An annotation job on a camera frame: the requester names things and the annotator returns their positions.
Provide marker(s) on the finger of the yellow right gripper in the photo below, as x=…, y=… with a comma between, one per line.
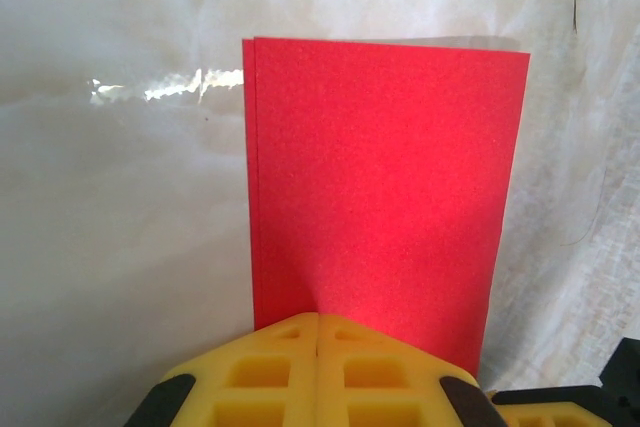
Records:
x=545, y=404

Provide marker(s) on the red cloth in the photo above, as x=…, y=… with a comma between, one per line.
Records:
x=380, y=187

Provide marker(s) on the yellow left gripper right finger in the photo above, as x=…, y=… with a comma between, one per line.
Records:
x=390, y=397

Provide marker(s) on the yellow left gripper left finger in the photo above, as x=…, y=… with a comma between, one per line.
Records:
x=250, y=397

